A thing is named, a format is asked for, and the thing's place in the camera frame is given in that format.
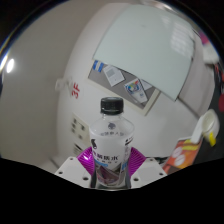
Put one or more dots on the large glass whiteboard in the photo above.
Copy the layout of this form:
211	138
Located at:
146	43

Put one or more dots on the white-labelled drink bottle black cap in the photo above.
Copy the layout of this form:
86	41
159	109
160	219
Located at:
111	140

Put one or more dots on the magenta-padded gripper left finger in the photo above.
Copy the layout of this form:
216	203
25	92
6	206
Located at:
71	168

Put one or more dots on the orange colourful picture book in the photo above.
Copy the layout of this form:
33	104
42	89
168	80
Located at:
185	155

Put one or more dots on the white wall-mounted device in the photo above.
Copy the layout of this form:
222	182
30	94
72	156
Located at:
63	83

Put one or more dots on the red floor number sign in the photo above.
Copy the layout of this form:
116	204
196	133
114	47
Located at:
75	90

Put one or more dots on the large white wall poster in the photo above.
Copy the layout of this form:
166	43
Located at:
79	126

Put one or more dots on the grey pin board with papers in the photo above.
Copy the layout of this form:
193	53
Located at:
100	80

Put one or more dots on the small white wall poster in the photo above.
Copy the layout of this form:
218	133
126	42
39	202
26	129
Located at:
79	149

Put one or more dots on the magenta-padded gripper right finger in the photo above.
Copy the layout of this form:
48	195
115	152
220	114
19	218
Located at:
150	170

